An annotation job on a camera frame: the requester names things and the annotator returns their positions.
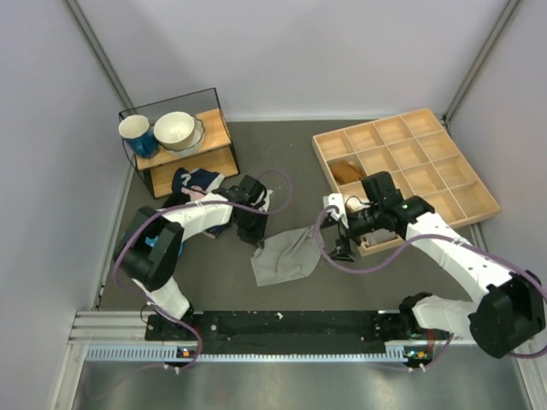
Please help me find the grey underwear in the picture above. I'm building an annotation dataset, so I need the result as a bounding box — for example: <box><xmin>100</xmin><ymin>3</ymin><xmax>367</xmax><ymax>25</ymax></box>
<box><xmin>250</xmin><ymin>226</ymin><xmax>321</xmax><ymax>287</ymax></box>

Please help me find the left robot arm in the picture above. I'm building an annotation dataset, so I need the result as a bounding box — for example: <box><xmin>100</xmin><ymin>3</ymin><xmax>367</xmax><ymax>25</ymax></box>
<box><xmin>113</xmin><ymin>175</ymin><xmax>271</xmax><ymax>339</ymax></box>

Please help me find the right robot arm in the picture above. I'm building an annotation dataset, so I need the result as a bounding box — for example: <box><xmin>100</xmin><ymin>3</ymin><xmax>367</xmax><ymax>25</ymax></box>
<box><xmin>315</xmin><ymin>172</ymin><xmax>546</xmax><ymax>358</ymax></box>

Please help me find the white rolled garment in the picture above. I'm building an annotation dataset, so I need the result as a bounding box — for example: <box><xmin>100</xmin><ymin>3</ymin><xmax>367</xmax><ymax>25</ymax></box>
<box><xmin>344</xmin><ymin>196</ymin><xmax>371</xmax><ymax>212</ymax></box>

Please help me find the grey rolled garment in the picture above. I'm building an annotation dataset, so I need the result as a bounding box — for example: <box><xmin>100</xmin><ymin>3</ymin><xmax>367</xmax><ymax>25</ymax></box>
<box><xmin>364</xmin><ymin>229</ymin><xmax>397</xmax><ymax>247</ymax></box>

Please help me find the striped navy garment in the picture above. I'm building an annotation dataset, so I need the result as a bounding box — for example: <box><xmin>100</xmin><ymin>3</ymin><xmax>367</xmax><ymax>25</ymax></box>
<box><xmin>203</xmin><ymin>225</ymin><xmax>226</xmax><ymax>238</ymax></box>

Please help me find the brown rolled garment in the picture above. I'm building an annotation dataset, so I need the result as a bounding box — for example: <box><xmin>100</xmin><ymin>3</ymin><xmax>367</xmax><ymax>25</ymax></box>
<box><xmin>330</xmin><ymin>160</ymin><xmax>366</xmax><ymax>185</ymax></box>

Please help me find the navy patterned garment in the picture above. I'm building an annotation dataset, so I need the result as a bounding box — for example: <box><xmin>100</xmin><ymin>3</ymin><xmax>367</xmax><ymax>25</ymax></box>
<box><xmin>171</xmin><ymin>167</ymin><xmax>225</xmax><ymax>193</ymax></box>

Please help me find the pink garment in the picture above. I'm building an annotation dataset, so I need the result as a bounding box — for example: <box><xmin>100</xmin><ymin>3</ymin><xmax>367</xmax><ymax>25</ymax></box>
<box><xmin>181</xmin><ymin>187</ymin><xmax>208</xmax><ymax>202</ymax></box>

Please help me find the wooden compartment tray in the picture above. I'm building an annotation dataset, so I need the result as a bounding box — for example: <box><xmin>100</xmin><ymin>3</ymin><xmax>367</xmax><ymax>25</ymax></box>
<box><xmin>312</xmin><ymin>107</ymin><xmax>502</xmax><ymax>257</ymax></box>

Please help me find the scalloped white plate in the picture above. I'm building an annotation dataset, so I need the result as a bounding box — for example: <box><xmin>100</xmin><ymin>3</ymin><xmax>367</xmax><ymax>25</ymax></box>
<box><xmin>165</xmin><ymin>113</ymin><xmax>204</xmax><ymax>158</ymax></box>

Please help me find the teal dotted plate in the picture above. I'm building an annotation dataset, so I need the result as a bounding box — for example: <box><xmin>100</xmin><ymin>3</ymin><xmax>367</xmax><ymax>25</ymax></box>
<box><xmin>144</xmin><ymin>233</ymin><xmax>184</xmax><ymax>257</ymax></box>

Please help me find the cream bowl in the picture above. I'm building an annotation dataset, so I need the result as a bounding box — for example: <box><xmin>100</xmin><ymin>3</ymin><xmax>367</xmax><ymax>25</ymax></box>
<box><xmin>154</xmin><ymin>111</ymin><xmax>197</xmax><ymax>151</ymax></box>

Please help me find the blue mug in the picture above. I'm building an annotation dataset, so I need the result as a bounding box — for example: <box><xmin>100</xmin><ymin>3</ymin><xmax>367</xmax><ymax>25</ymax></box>
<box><xmin>118</xmin><ymin>114</ymin><xmax>159</xmax><ymax>159</ymax></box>

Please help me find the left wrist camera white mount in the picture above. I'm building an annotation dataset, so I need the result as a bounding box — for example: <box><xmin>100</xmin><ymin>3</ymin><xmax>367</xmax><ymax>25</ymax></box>
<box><xmin>255</xmin><ymin>189</ymin><xmax>274</xmax><ymax>212</ymax></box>

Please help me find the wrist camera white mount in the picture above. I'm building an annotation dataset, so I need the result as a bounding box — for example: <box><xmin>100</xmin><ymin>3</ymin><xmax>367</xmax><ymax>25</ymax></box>
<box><xmin>323</xmin><ymin>193</ymin><xmax>347</xmax><ymax>225</ymax></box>
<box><xmin>255</xmin><ymin>189</ymin><xmax>274</xmax><ymax>212</ymax></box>

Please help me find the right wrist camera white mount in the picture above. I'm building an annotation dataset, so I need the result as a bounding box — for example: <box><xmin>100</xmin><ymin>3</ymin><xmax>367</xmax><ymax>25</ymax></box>
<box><xmin>323</xmin><ymin>193</ymin><xmax>347</xmax><ymax>225</ymax></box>

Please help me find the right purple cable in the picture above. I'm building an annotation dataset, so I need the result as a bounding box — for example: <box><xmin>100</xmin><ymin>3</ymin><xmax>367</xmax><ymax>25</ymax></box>
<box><xmin>314</xmin><ymin>204</ymin><xmax>547</xmax><ymax>372</ymax></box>

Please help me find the purple cable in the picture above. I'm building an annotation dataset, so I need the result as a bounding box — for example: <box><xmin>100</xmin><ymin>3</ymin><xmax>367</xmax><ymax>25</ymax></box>
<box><xmin>314</xmin><ymin>204</ymin><xmax>547</xmax><ymax>372</ymax></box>
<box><xmin>111</xmin><ymin>169</ymin><xmax>294</xmax><ymax>372</ymax></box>

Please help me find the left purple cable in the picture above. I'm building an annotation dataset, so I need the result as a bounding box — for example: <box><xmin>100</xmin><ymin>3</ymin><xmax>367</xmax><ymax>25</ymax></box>
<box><xmin>111</xmin><ymin>169</ymin><xmax>294</xmax><ymax>372</ymax></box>

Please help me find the black wire wooden shelf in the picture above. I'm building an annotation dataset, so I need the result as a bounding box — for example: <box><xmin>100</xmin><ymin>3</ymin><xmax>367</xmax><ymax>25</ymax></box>
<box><xmin>119</xmin><ymin>87</ymin><xmax>240</xmax><ymax>199</ymax></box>

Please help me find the white cable duct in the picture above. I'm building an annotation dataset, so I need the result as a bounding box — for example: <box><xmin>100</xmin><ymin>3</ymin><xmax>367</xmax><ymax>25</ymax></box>
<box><xmin>85</xmin><ymin>344</ymin><xmax>431</xmax><ymax>364</ymax></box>

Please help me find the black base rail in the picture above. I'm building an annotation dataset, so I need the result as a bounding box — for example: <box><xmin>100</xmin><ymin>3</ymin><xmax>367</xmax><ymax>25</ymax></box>
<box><xmin>144</xmin><ymin>310</ymin><xmax>454</xmax><ymax>355</ymax></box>

